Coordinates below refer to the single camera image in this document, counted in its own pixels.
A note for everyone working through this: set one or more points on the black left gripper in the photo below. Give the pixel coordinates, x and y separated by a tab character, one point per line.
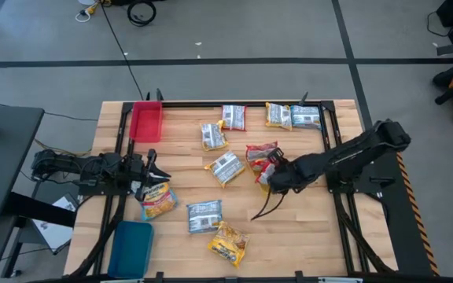
136	171

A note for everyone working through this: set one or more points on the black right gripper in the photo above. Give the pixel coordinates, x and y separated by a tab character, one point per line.
285	175

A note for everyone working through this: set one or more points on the red Maruchan ramen packet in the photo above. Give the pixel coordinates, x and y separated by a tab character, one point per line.
261	152
265	175
234	118

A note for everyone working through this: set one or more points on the red plastic bin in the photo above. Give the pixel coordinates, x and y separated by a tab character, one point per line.
146	122

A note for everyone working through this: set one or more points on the yellow Maruchan ramen packet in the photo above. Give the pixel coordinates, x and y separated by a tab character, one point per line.
229	243
213	136
278	116
225	168

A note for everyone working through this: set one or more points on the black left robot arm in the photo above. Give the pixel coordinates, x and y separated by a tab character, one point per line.
65	163

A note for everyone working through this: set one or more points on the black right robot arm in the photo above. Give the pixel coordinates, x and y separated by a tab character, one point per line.
368	145

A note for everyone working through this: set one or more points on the teal plastic bin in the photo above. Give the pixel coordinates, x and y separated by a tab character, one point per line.
130	249

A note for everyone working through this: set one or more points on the white paper sheets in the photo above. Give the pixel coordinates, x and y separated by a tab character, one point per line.
53	232

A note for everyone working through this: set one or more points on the black desk beam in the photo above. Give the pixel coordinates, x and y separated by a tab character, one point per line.
37	208

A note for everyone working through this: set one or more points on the black plate with hazard tape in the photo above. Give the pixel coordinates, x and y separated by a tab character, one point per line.
403	220

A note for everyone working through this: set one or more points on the dark grey desk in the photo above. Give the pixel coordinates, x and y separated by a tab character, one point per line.
6	165

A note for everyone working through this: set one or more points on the black aluminium rig frame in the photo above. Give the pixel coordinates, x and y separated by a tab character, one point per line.
230	104

